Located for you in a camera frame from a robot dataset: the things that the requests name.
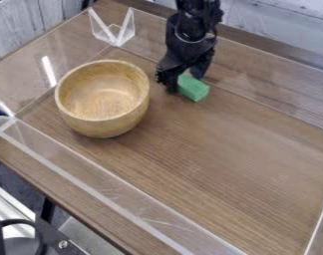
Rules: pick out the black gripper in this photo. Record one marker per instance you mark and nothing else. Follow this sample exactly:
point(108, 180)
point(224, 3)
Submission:
point(183, 56)

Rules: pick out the green rectangular block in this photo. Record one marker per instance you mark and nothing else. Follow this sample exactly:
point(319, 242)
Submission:
point(192, 88)

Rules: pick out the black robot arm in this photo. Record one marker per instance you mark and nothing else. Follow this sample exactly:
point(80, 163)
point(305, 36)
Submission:
point(191, 40)

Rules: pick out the light wooden bowl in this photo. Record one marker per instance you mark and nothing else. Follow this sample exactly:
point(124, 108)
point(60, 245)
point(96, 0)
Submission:
point(103, 97)

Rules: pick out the black table leg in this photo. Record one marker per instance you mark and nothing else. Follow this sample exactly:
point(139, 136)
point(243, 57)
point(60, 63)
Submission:
point(48, 210)

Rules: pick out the clear acrylic corner bracket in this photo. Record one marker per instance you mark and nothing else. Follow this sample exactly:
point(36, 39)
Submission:
point(115, 34)

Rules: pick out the clear acrylic tray wall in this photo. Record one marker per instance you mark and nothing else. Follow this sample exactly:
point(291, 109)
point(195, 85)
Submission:
point(133, 220)

